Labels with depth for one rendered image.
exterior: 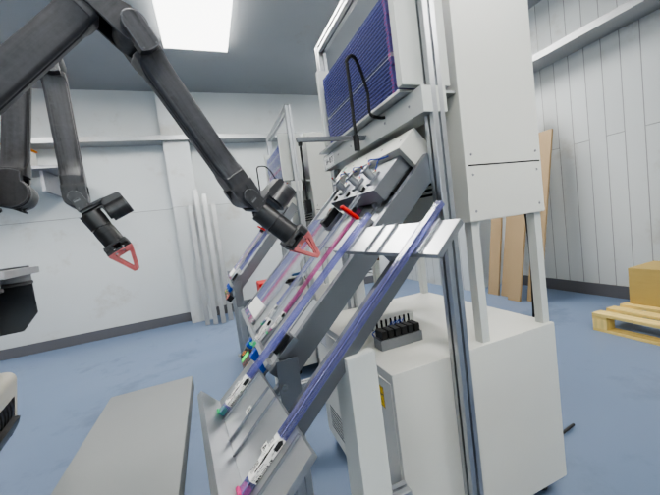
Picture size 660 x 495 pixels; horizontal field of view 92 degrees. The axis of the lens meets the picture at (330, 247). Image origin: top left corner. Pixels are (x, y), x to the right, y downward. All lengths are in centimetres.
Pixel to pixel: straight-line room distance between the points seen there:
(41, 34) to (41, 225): 434
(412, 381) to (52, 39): 107
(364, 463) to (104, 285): 447
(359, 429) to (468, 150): 80
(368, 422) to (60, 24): 87
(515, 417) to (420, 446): 37
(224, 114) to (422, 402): 457
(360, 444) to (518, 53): 119
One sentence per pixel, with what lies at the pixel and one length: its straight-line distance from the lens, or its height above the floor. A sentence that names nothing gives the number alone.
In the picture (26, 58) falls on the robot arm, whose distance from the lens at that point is 78.
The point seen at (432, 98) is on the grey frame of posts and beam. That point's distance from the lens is 97.
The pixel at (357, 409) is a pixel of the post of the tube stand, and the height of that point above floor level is 72.
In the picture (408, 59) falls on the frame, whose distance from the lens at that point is 100.
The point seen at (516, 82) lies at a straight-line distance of 127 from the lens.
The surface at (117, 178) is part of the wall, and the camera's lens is 490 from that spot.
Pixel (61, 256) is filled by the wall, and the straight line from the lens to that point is 500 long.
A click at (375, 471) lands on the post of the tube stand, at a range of 71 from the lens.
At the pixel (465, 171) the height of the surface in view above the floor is 115.
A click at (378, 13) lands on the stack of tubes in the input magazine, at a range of 114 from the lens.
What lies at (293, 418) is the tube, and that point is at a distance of 48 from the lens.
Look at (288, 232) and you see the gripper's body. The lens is 83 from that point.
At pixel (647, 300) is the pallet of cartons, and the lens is 339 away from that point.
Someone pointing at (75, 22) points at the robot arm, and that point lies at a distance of 81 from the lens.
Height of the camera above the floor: 105
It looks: 4 degrees down
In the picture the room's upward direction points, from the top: 7 degrees counter-clockwise
